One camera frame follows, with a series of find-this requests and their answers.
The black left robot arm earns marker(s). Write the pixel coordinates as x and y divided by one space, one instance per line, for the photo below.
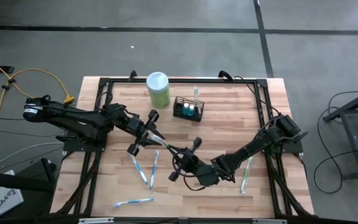
73 116

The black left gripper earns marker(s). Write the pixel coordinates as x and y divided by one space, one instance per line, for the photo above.
137 126

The green disinfecting wipes canister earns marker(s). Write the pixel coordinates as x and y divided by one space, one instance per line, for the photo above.
158 90

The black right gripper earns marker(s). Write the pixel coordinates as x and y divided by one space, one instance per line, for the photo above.
194 165

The black frame clamp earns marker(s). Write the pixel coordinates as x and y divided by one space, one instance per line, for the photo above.
225 74
132 75

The black stand foot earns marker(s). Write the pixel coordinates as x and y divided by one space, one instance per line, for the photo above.
11 182

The blue toothbrush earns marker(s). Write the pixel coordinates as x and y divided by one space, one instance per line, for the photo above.
139 168
154 170
134 202

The blue mouthwash bottle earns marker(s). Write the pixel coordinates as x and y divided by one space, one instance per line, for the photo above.
192 109
185 108

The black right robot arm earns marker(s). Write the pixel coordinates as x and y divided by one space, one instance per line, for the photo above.
247 152

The silver metal bracket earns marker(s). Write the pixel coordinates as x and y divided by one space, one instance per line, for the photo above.
269 221
95 221

